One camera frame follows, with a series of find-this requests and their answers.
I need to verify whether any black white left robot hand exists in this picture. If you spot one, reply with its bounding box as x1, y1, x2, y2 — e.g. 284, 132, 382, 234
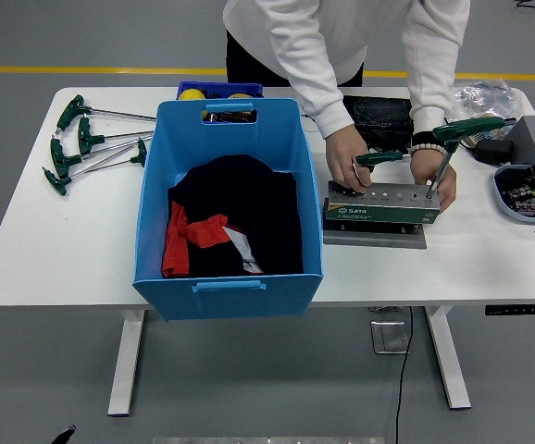
49, 425, 77, 444

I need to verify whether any person's right hand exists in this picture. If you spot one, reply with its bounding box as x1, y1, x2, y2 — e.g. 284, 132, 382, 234
325, 123, 374, 195

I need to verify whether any person's left hand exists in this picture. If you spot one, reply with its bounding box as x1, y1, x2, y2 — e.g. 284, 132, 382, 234
409, 152, 458, 214

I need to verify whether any small green T-handle hex key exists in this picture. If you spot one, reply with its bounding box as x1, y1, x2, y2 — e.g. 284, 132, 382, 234
355, 151, 412, 175

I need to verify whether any large green T-handle hex key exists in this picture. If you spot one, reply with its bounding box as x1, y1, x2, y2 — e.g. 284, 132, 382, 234
424, 116, 518, 201

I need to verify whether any grey green hex key holder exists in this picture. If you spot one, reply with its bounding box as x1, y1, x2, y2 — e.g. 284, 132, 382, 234
322, 179, 442, 251

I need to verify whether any large blue plastic storage box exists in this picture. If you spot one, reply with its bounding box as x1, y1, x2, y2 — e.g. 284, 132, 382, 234
131, 97, 325, 323

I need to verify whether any black wristband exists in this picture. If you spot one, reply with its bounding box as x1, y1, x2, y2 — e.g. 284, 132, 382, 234
410, 130, 445, 148

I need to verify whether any dark electronic parts pile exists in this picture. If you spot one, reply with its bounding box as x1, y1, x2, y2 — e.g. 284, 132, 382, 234
501, 166, 535, 218

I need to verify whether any black plastic tray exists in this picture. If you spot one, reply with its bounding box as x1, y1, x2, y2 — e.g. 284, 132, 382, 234
341, 95, 415, 156

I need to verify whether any light blue bowl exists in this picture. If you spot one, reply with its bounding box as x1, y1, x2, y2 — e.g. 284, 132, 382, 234
492, 164, 535, 227

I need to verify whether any grey foam block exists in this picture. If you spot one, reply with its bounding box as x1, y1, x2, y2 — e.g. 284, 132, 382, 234
503, 114, 535, 167

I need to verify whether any tan resistor tape strip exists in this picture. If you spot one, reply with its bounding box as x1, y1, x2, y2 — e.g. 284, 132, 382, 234
461, 120, 512, 147

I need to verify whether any black power adapter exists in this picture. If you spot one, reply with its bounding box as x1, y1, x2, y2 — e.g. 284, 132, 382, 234
474, 140, 515, 167

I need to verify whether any white table leg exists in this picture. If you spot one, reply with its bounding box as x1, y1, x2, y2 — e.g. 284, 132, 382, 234
107, 308, 147, 417
423, 305, 472, 411

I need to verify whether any clear plastic parts bag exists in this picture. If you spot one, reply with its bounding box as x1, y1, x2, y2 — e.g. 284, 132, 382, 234
452, 78, 528, 140

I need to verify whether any black and red cloth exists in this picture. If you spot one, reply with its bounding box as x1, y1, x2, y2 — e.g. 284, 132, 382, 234
161, 154, 305, 278

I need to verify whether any person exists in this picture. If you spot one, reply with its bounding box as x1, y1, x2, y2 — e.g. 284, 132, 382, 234
223, 0, 472, 214

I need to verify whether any black table control panel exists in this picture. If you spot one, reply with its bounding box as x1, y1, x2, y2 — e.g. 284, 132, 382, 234
483, 303, 535, 316

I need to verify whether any small dark blue bin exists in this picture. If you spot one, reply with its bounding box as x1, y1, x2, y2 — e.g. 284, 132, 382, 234
176, 80, 266, 101

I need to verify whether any metal floor plate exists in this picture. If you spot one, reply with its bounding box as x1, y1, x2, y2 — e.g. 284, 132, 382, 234
370, 320, 411, 355

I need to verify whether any white bead bracelet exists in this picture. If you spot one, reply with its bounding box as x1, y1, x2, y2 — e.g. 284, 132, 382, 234
406, 142, 449, 156

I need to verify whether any black floor cable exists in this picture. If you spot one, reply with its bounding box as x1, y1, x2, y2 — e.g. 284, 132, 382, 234
394, 305, 415, 444

